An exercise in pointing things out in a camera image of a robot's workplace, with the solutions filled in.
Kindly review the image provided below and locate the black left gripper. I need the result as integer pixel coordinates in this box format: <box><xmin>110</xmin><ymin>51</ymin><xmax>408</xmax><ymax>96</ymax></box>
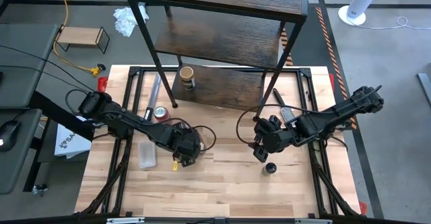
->
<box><xmin>170</xmin><ymin>129</ymin><xmax>205</xmax><ymax>169</ymax></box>

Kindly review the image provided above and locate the small wooden wire stand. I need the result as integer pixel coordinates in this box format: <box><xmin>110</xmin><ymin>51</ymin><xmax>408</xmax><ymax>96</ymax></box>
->
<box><xmin>55</xmin><ymin>24</ymin><xmax>111</xmax><ymax>54</ymax></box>

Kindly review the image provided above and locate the black metal wood shelf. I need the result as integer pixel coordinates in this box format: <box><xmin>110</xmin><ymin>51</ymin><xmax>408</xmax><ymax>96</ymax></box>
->
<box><xmin>123</xmin><ymin>0</ymin><xmax>309</xmax><ymax>122</ymax></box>

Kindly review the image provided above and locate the black computer mouse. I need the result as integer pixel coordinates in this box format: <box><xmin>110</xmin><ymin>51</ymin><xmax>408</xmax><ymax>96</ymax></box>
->
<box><xmin>0</xmin><ymin>119</ymin><xmax>22</xmax><ymax>153</ymax></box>

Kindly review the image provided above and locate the thin black cable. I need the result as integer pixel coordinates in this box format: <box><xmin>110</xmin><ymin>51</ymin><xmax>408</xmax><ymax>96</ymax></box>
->
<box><xmin>0</xmin><ymin>44</ymin><xmax>92</xmax><ymax>91</ymax></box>
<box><xmin>0</xmin><ymin>65</ymin><xmax>87</xmax><ymax>92</ymax></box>

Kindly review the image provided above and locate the white printed box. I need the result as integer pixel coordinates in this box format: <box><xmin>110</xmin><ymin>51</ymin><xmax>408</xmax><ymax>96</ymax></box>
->
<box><xmin>53</xmin><ymin>115</ymin><xmax>94</xmax><ymax>160</ymax></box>

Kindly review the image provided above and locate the yellow cable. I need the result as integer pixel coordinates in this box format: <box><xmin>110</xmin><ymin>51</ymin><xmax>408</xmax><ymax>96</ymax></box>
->
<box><xmin>51</xmin><ymin>0</ymin><xmax>106</xmax><ymax>78</ymax></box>

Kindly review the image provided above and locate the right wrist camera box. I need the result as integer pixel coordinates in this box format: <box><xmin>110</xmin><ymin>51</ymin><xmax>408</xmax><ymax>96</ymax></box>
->
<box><xmin>254</xmin><ymin>114</ymin><xmax>283</xmax><ymax>135</ymax></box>

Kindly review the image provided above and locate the black diagonal beam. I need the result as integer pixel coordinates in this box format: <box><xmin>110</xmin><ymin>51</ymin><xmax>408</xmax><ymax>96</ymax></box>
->
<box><xmin>28</xmin><ymin>91</ymin><xmax>96</xmax><ymax>143</ymax></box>

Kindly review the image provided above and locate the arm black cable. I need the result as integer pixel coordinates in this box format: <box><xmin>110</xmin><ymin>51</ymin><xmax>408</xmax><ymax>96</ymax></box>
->
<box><xmin>235</xmin><ymin>103</ymin><xmax>326</xmax><ymax>146</ymax></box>
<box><xmin>65</xmin><ymin>88</ymin><xmax>217</xmax><ymax>153</ymax></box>

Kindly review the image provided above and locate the clear plastic container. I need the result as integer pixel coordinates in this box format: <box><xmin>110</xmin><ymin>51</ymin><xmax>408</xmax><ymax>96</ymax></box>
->
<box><xmin>137</xmin><ymin>141</ymin><xmax>158</xmax><ymax>170</ymax></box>

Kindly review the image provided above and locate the black lid green spice jar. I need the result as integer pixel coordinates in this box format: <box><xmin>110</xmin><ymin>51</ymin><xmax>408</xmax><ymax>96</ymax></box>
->
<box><xmin>262</xmin><ymin>161</ymin><xmax>278</xmax><ymax>177</ymax></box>

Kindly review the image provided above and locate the white fan cable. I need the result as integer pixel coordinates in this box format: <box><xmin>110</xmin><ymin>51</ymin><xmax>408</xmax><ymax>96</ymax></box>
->
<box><xmin>346</xmin><ymin>15</ymin><xmax>431</xmax><ymax>31</ymax></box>

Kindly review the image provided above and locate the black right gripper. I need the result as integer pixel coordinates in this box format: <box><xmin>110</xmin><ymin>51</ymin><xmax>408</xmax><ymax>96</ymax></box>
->
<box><xmin>248</xmin><ymin>128</ymin><xmax>294</xmax><ymax>163</ymax></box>

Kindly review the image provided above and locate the grey tube with black end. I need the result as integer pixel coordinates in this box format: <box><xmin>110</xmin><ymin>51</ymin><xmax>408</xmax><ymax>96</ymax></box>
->
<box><xmin>143</xmin><ymin>74</ymin><xmax>163</xmax><ymax>122</ymax></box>

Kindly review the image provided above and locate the black aluminium rig frame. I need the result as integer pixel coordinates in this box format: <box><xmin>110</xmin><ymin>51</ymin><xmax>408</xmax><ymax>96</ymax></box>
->
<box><xmin>75</xmin><ymin>65</ymin><xmax>363</xmax><ymax>224</ymax></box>

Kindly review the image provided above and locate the grey metal bar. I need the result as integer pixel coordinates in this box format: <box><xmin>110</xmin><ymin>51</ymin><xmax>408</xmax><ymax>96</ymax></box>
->
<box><xmin>416</xmin><ymin>72</ymin><xmax>431</xmax><ymax>108</ymax></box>

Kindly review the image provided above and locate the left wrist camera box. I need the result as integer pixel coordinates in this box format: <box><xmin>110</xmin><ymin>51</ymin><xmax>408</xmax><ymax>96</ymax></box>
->
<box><xmin>172</xmin><ymin>122</ymin><xmax>191</xmax><ymax>136</ymax></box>

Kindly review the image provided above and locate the beige lid spice jar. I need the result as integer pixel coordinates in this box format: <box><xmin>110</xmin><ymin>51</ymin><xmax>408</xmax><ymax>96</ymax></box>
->
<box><xmin>178</xmin><ymin>65</ymin><xmax>197</xmax><ymax>91</ymax></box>

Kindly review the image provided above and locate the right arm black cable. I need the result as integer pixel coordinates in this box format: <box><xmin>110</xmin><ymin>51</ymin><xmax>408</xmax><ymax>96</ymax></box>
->
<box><xmin>235</xmin><ymin>103</ymin><xmax>326</xmax><ymax>146</ymax></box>

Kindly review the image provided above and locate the grey desk top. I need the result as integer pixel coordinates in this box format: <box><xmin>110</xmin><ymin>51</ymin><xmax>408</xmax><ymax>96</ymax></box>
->
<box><xmin>0</xmin><ymin>108</ymin><xmax>43</xmax><ymax>196</ymax></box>
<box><xmin>0</xmin><ymin>23</ymin><xmax>59</xmax><ymax>110</ymax></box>

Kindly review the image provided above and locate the black and silver tool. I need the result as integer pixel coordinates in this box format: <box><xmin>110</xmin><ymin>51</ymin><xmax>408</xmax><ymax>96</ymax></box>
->
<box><xmin>271</xmin><ymin>87</ymin><xmax>298</xmax><ymax>126</ymax></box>

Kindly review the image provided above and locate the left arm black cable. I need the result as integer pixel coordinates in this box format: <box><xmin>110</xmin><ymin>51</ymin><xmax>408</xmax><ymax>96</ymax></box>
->
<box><xmin>65</xmin><ymin>88</ymin><xmax>217</xmax><ymax>153</ymax></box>

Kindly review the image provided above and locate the small metal clamp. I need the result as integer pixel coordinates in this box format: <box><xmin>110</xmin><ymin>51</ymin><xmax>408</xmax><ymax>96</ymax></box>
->
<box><xmin>31</xmin><ymin>183</ymin><xmax>48</xmax><ymax>196</ymax></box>

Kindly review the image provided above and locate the red soda can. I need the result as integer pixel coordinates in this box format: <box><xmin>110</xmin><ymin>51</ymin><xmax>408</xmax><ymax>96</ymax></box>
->
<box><xmin>154</xmin><ymin>106</ymin><xmax>170</xmax><ymax>122</ymax></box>

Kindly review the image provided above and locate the white crumpled cloth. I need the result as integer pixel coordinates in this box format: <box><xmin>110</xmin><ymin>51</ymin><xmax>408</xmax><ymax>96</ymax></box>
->
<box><xmin>112</xmin><ymin>2</ymin><xmax>150</xmax><ymax>38</ymax></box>

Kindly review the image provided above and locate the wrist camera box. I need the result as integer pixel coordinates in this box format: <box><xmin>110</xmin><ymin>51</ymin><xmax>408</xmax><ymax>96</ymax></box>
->
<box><xmin>172</xmin><ymin>122</ymin><xmax>191</xmax><ymax>136</ymax></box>
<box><xmin>254</xmin><ymin>114</ymin><xmax>283</xmax><ymax>135</ymax></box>

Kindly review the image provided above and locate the silver bracket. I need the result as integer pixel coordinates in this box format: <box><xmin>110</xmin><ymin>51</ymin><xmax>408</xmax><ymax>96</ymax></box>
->
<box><xmin>106</xmin><ymin>217</ymin><xmax>145</xmax><ymax>224</ymax></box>
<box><xmin>294</xmin><ymin>218</ymin><xmax>333</xmax><ymax>224</ymax></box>

